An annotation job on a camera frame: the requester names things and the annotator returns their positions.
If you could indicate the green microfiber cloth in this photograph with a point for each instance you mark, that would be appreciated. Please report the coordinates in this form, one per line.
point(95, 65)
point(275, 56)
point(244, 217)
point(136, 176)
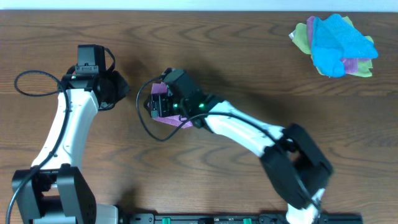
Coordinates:
point(299, 38)

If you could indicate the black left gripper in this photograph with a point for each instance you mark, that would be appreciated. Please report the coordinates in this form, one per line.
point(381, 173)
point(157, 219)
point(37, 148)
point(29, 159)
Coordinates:
point(121, 88)

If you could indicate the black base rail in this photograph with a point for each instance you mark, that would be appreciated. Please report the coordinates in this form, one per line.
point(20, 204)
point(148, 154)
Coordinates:
point(264, 218)

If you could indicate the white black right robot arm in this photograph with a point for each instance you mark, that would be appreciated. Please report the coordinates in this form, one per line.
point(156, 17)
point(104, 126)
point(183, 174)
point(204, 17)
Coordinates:
point(297, 169)

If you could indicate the purple microfiber cloth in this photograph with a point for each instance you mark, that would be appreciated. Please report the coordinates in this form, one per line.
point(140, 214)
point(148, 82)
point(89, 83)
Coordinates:
point(158, 88)

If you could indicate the blue microfiber cloth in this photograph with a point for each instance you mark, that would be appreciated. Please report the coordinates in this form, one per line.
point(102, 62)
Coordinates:
point(333, 40)

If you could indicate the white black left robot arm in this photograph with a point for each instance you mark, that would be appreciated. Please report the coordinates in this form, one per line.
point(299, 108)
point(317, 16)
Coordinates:
point(54, 190)

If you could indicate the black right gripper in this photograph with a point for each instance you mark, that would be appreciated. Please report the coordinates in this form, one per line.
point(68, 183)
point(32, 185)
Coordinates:
point(153, 99)

